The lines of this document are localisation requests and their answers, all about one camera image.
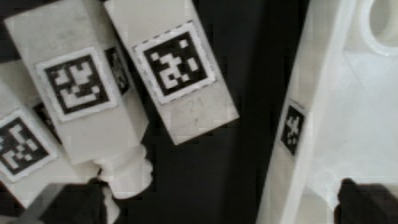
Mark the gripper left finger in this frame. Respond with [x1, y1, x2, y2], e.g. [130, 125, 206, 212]
[14, 179, 106, 224]

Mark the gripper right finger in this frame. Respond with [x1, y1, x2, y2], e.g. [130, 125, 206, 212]
[334, 178, 398, 224]

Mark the white square tabletop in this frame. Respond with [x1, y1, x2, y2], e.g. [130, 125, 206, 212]
[256, 0, 398, 224]

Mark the white leg with tag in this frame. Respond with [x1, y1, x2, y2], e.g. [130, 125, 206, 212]
[105, 0, 238, 144]

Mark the white leg front left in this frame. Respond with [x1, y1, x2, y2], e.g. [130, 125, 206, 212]
[0, 60, 99, 208]

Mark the white leg middle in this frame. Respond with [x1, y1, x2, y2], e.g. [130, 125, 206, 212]
[5, 0, 153, 199]

